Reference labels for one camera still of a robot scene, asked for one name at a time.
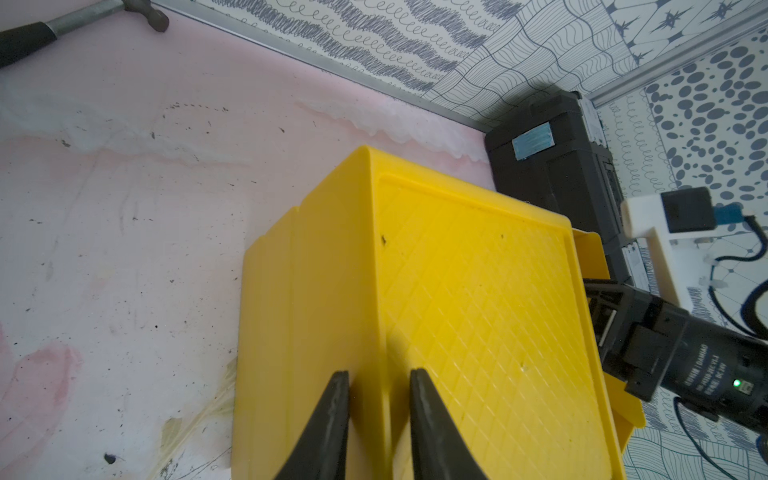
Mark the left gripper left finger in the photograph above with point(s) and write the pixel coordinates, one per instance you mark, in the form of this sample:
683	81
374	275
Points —
320	452

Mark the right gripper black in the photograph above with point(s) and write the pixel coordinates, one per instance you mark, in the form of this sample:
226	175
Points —
650	343

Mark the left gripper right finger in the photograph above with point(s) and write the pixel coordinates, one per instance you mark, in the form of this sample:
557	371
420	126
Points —
437	447

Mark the yellow plastic drawer cabinet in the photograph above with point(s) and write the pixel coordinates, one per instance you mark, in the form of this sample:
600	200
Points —
386	267

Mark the black plastic toolbox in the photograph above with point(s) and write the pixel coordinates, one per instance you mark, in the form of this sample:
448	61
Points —
553	154

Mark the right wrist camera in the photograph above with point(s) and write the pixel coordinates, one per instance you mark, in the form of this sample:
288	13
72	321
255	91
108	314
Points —
660	219

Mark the hammer with black handle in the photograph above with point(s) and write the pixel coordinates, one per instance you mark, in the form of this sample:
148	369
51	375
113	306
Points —
20	42

